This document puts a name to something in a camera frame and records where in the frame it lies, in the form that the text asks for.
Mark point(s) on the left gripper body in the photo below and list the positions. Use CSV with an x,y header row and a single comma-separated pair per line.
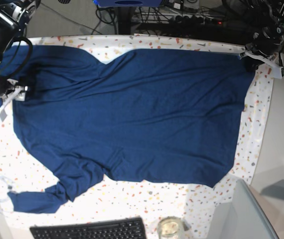
x,y
266,42

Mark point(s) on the dark blue t-shirt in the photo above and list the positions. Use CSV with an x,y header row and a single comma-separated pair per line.
x,y
159,115

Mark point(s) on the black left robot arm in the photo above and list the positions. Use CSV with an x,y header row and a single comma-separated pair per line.
x,y
266,19

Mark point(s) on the black power strip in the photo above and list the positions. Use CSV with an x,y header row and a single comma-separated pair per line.
x,y
193,20

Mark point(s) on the blue box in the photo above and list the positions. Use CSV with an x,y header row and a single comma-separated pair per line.
x,y
129,3

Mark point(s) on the white terrazzo tablecloth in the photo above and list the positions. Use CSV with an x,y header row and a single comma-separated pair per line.
x,y
111,200

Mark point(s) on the grey monitor back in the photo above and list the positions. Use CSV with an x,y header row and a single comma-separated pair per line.
x,y
242,218

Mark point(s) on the glass jar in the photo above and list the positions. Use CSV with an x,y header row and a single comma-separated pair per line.
x,y
170,228

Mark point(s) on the black keyboard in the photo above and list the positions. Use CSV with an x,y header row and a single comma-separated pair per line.
x,y
117,229

